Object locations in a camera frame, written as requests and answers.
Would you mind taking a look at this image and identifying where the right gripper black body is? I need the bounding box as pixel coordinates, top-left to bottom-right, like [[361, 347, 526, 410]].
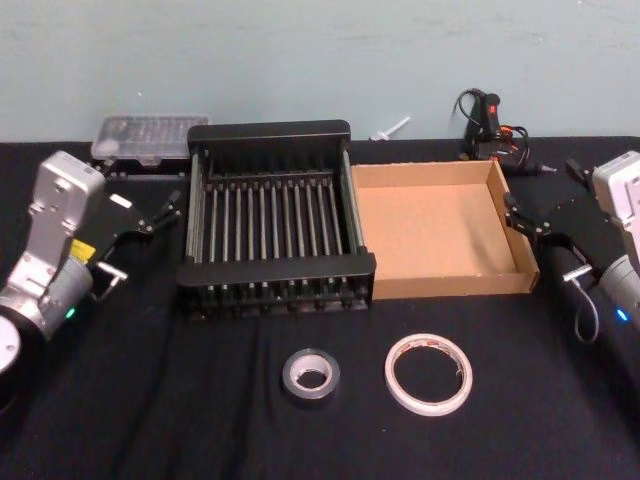
[[539, 192, 614, 270]]

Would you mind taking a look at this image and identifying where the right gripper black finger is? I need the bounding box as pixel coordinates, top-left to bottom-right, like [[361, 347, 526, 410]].
[[566, 157, 595, 191], [502, 192, 552, 246]]

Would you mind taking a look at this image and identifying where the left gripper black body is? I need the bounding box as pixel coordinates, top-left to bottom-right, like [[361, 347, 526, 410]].
[[74, 180, 154, 265]]

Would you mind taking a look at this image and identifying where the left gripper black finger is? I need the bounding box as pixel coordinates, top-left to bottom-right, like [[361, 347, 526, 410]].
[[141, 188, 184, 236]]

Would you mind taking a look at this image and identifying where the white tape roll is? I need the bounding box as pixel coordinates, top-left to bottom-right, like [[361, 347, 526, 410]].
[[383, 330, 474, 417]]

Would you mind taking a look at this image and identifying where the silver tape roll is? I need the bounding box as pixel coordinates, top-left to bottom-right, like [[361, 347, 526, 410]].
[[280, 348, 342, 411]]

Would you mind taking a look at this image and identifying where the clear plastic case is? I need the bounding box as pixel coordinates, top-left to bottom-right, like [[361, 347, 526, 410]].
[[90, 113, 211, 170]]

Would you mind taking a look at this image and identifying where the shallow brown cardboard tray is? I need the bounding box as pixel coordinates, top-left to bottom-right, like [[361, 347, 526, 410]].
[[349, 158, 541, 301]]

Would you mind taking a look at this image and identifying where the black rack with steel bars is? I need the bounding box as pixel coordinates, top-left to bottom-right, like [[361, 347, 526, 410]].
[[174, 118, 377, 321]]

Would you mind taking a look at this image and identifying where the small white plastic piece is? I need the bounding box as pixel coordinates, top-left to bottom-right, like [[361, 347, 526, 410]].
[[368, 115, 412, 142]]

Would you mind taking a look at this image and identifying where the black table cloth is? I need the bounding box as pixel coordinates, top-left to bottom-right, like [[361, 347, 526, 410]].
[[0, 135, 640, 480]]

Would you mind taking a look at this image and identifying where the black corded tool red switch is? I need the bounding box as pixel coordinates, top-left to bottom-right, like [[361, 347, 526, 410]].
[[453, 88, 557, 177]]

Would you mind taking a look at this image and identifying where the pale wall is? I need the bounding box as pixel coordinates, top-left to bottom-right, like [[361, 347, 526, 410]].
[[0, 0, 640, 147]]

